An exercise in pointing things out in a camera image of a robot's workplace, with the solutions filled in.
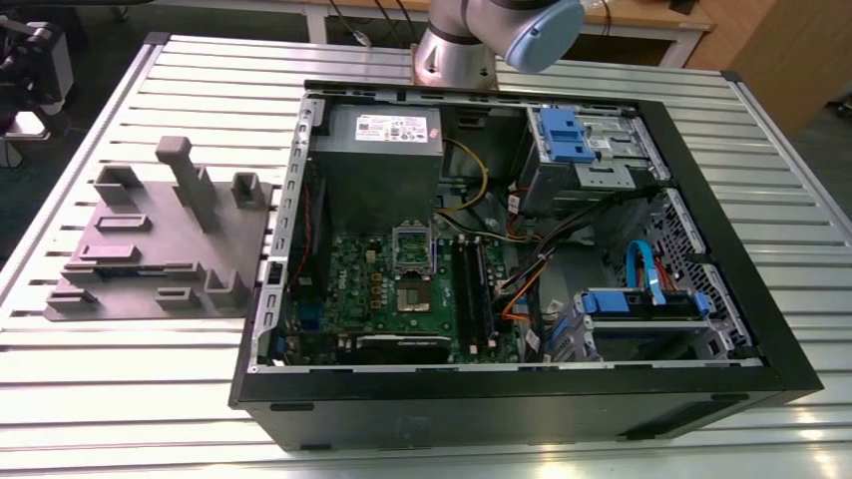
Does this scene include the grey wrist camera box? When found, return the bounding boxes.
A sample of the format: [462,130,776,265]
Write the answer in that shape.
[46,27,76,105]

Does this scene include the yellow wire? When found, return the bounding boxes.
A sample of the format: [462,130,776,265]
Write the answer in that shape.
[434,137,490,216]

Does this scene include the blue disk carrier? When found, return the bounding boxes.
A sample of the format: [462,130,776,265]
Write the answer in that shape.
[578,289,712,321]

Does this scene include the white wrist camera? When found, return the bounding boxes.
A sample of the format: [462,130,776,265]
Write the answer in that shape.
[10,109,53,138]

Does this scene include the small blue drive latch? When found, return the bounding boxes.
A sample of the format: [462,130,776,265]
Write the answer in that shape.
[549,139,598,165]

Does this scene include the metal drive cage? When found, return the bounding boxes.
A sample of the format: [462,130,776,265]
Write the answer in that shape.
[516,103,672,217]

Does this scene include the black cable bundle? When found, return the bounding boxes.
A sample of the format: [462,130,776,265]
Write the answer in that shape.
[524,185,673,250]

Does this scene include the green motherboard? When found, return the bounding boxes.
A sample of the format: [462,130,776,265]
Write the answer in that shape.
[273,219,526,365]

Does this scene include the wire bundle with white plug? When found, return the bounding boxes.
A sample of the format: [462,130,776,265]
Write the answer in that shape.
[494,248,554,296]

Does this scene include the orange wires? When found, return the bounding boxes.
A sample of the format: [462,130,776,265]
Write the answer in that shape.
[496,292,537,324]

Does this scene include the metal disk bay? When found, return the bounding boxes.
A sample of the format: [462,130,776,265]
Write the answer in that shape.
[569,287,737,363]

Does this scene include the black PC case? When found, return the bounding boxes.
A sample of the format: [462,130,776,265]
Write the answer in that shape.
[228,78,825,453]

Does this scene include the CPU socket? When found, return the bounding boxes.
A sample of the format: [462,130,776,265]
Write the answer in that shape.
[393,274,434,314]

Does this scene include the metal socket cover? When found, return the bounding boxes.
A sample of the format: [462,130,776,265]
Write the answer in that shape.
[392,224,437,278]

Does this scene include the wooden cabinet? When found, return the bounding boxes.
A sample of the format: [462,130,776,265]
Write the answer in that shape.
[684,0,852,144]

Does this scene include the grey parts rack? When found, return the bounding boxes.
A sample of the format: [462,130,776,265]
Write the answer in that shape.
[40,135,276,323]

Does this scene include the black RAM slot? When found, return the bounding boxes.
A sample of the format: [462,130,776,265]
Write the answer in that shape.
[465,237,489,351]
[458,237,481,351]
[452,237,474,351]

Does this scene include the black graphics card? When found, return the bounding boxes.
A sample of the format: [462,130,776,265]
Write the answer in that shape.
[334,331,454,366]

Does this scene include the large blue drive latch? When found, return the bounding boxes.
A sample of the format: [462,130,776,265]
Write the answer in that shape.
[538,107,588,146]

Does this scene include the blue wire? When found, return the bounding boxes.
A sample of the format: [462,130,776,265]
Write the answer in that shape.
[622,239,668,306]

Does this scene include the grey power supply unit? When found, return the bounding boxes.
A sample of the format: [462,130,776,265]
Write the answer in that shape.
[310,103,445,239]

